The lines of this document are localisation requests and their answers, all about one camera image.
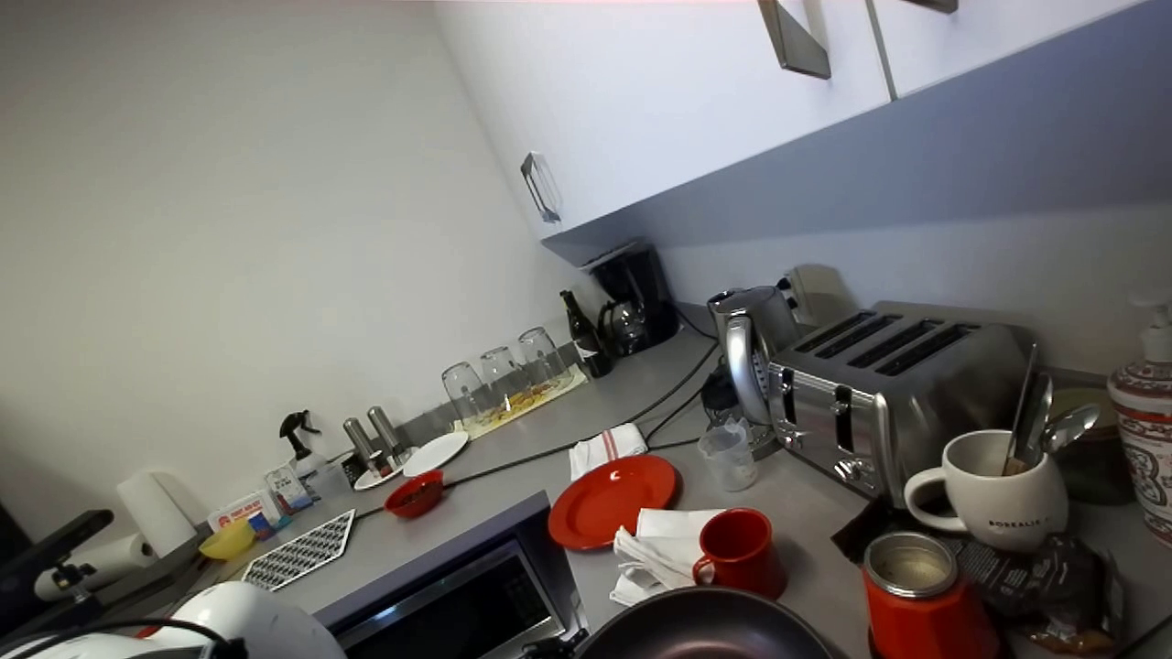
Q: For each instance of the red moka pot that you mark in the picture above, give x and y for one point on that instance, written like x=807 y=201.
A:
x=922 y=605

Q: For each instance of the red mug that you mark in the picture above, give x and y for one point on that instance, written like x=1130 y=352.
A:
x=737 y=550

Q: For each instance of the black coffee machine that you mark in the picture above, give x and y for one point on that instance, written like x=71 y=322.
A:
x=637 y=300

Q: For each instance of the patterned ceramic jar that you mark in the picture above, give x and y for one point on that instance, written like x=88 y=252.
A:
x=1139 y=395

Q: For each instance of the black camera stand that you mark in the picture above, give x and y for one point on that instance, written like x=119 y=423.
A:
x=62 y=566

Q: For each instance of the red plate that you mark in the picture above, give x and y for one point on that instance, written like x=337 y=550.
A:
x=610 y=497

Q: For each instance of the white mug with cutlery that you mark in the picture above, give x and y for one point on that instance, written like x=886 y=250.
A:
x=967 y=491

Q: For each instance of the clear measuring cup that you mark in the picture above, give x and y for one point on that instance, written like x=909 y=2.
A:
x=729 y=455

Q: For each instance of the white upper cabinets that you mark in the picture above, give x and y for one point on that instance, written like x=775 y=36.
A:
x=726 y=118

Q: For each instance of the small red bowl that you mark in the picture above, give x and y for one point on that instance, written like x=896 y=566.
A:
x=415 y=495

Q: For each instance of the folded white red-striped cloth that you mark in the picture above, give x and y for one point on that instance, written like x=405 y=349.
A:
x=622 y=440

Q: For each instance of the black frying pan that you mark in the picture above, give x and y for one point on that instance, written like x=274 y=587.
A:
x=708 y=623

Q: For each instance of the yellow bowl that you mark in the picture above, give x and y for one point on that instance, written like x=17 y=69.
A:
x=229 y=541

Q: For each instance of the silver four-slot toaster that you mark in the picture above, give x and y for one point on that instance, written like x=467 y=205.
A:
x=876 y=395

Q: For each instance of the crumpled white cloth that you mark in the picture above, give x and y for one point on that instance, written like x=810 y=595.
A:
x=658 y=555

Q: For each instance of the black white patterned trivet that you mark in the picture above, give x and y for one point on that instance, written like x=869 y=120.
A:
x=300 y=555

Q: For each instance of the stainless steel kettle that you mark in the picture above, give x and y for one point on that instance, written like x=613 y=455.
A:
x=758 y=322

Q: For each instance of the black spray bottle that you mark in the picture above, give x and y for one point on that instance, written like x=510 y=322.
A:
x=299 y=433

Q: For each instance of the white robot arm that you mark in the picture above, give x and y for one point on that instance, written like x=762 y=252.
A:
x=229 y=621

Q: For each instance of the paper towel roll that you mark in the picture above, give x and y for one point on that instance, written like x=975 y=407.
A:
x=161 y=511

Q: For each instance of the white small plate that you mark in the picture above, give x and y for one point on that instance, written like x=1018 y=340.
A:
x=432 y=455

